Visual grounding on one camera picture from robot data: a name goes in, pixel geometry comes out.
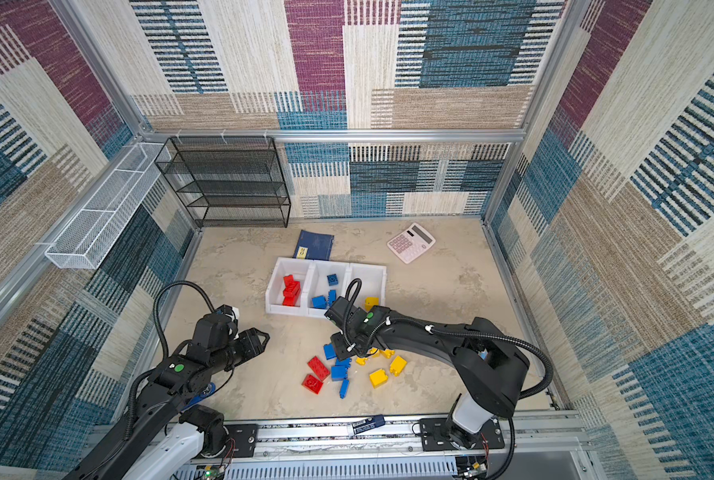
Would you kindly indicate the yellow square lego brick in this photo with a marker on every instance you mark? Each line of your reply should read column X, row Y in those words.
column 371, row 302

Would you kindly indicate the blue thin lego brick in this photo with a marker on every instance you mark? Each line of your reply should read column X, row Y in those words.
column 344, row 388

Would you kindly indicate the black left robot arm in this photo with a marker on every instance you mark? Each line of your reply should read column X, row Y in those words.
column 169, row 387

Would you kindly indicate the pink calculator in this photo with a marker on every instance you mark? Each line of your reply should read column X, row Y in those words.
column 411, row 243

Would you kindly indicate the blue flat lego brick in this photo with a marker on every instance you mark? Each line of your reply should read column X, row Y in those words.
column 339, row 371

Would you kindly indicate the blue label tag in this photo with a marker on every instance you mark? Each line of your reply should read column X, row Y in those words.
column 367, row 424

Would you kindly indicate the white middle bin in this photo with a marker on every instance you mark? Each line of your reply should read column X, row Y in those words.
column 317, row 283

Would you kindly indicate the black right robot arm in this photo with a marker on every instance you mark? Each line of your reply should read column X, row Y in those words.
column 496, row 370

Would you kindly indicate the white right bin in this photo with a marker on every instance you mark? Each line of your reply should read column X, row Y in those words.
column 374, row 280

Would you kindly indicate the blue small lego brick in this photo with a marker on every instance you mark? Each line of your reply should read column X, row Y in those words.
column 329, row 351

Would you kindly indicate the white wire mesh basket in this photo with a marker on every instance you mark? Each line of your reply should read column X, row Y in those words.
column 92, row 232

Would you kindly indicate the black wire mesh shelf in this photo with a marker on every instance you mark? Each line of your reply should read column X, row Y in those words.
column 227, row 181

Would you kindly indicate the red long lego brick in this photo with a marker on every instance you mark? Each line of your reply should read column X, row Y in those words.
column 292, row 289
column 320, row 370

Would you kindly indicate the blue notebook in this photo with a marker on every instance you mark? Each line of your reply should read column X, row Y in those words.
column 313, row 246

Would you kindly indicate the white bin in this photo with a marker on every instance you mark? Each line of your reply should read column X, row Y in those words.
column 374, row 280
column 302, row 271
column 317, row 283

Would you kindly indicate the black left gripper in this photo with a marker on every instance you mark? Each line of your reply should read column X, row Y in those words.
column 251, row 337

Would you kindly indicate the white left bin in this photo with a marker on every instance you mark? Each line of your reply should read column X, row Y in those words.
column 302, row 271

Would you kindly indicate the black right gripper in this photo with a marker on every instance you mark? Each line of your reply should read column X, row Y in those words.
column 341, row 351

